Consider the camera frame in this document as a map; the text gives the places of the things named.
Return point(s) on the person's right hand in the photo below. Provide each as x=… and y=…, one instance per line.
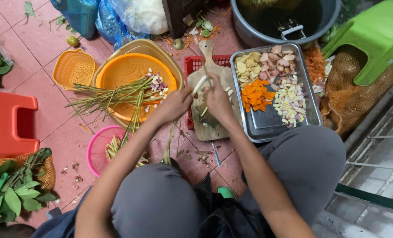
x=219, y=100

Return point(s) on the person's left hand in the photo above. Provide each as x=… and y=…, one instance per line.
x=174, y=105

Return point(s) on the person's right fingers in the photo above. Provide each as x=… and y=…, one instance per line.
x=212, y=84

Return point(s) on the person's left fingers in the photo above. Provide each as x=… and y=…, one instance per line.
x=187, y=94

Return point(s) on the lemongrass stalk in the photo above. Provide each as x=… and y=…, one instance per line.
x=199, y=84

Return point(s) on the thin kitchen knife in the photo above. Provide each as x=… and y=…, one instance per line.
x=207, y=71

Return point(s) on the cut lemongrass pieces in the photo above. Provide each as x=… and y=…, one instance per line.
x=229, y=91

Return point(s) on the red plastic crate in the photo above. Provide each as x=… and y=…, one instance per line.
x=192, y=64

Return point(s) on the pile of peeled shallots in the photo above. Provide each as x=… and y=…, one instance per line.
x=157, y=85

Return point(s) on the pile of yellow ginger slices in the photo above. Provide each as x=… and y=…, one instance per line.
x=247, y=67

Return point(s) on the wooden cutting board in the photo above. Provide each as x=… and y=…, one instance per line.
x=213, y=125

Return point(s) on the pile of orange turmeric slices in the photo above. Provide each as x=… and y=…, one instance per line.
x=256, y=96

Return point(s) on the heap of vegetable scraps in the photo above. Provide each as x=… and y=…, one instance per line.
x=196, y=31

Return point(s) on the beige plastic basin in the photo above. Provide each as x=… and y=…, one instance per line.
x=143, y=46

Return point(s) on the orange round colander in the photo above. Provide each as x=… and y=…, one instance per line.
x=127, y=69

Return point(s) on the metal utensil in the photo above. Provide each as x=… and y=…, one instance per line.
x=216, y=154

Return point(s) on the grey plastic bucket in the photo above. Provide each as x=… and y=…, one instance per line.
x=249, y=28

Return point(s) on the metal tray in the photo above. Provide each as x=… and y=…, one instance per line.
x=269, y=122

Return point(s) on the pile of pink galangal slices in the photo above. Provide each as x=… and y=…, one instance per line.
x=277, y=62

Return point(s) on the bunch of lemongrass stalks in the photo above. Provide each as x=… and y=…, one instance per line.
x=113, y=96

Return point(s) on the pile of sliced garlic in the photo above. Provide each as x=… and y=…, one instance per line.
x=290, y=100

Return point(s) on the white plastic bag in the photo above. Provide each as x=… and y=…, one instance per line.
x=143, y=15

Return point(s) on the metal scoop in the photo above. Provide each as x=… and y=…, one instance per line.
x=293, y=31

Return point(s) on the pile of carrot peels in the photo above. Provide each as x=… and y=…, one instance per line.
x=313, y=62

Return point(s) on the clear blue plastic bag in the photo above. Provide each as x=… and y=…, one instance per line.
x=108, y=24

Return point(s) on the green sandal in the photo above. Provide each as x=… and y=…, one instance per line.
x=226, y=192

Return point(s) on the pink plastic basket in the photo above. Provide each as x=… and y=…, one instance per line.
x=96, y=153

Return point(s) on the person's left leg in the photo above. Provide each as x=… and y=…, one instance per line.
x=153, y=201

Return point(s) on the person's leg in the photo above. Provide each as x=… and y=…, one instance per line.
x=153, y=201
x=302, y=165

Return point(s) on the small yellow square basket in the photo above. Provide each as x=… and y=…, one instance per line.
x=73, y=67

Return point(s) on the person's right leg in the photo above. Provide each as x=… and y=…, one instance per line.
x=302, y=165

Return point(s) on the dark apron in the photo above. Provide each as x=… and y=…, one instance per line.
x=222, y=215

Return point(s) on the orange mesh sack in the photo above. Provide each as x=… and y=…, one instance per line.
x=345, y=96

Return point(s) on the green plastic stool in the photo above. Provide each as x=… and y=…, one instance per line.
x=371, y=36

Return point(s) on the orange plastic stool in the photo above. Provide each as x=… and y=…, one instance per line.
x=4, y=129

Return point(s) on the mesh sack of green leaves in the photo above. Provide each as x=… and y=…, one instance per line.
x=14, y=188

